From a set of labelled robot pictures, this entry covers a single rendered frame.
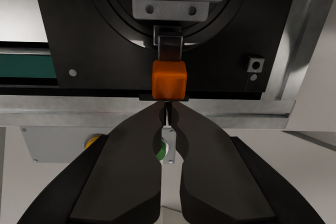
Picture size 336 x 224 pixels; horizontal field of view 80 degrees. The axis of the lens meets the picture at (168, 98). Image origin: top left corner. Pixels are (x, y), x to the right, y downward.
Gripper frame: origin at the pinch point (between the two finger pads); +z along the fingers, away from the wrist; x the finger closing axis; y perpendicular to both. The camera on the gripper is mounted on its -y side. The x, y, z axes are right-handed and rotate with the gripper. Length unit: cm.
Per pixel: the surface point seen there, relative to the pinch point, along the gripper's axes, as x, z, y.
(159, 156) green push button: -0.4, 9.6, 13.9
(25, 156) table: -28.3, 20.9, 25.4
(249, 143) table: 18.5, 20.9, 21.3
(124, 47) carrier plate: -4.2, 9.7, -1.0
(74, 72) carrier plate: -9.7, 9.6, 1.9
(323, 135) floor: 125, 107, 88
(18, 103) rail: -17.8, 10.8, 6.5
